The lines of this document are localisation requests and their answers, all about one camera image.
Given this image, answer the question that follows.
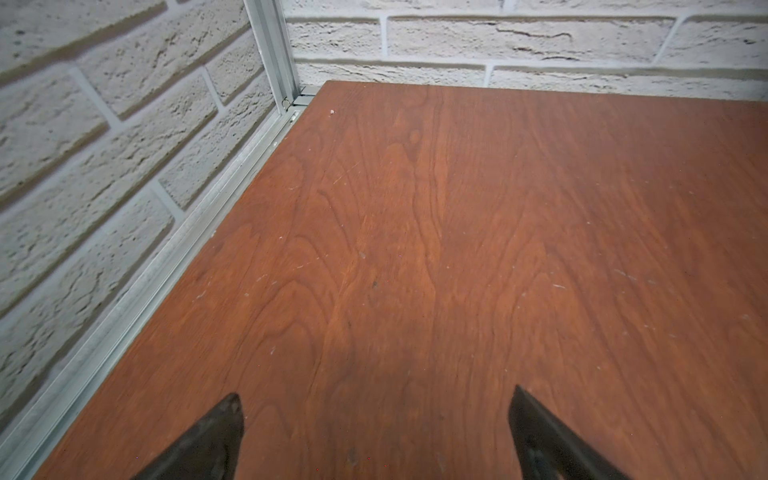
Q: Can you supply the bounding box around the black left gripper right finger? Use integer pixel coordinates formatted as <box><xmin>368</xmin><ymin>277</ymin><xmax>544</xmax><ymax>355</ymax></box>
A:
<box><xmin>508</xmin><ymin>385</ymin><xmax>627</xmax><ymax>479</ymax></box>

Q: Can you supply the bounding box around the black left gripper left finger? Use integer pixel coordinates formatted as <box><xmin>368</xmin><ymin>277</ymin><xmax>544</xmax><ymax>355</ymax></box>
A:
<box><xmin>133</xmin><ymin>393</ymin><xmax>245</xmax><ymax>479</ymax></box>

